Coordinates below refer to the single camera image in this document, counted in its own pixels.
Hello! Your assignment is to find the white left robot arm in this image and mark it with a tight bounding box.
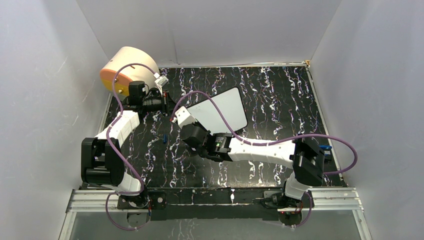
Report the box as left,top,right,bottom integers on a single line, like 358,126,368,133
81,81,176,208

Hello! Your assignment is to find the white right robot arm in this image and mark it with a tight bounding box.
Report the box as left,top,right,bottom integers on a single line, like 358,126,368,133
180,123,325,207

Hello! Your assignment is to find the small black-framed whiteboard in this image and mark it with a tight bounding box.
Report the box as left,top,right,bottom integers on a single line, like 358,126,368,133
187,86,249,134

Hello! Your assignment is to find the blue whiteboard eraser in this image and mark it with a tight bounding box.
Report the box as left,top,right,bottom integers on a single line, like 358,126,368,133
319,145,333,156

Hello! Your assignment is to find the beige and orange cylinder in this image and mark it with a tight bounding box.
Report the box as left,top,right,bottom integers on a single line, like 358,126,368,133
99,46,160,97

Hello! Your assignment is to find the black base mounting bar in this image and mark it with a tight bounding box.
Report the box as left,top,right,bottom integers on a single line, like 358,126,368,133
115,187,316,222

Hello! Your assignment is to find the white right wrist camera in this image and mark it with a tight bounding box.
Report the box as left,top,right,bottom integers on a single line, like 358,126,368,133
171,106,197,129

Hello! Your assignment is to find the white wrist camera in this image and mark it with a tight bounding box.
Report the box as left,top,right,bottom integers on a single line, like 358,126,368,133
171,106,197,129
153,73,169,93

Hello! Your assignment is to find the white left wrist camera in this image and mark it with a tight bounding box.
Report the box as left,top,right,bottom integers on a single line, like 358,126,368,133
153,73,169,93

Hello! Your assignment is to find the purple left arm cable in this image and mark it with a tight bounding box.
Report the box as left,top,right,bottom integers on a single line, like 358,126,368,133
105,62,157,232

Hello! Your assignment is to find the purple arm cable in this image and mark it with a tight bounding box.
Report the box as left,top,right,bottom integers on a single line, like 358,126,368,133
105,62,157,232
169,90,359,229

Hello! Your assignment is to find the aluminium frame rail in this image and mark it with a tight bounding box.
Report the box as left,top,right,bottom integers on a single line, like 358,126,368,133
66,189,148,213

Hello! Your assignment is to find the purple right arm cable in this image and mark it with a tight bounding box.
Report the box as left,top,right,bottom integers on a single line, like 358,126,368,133
169,90,359,229

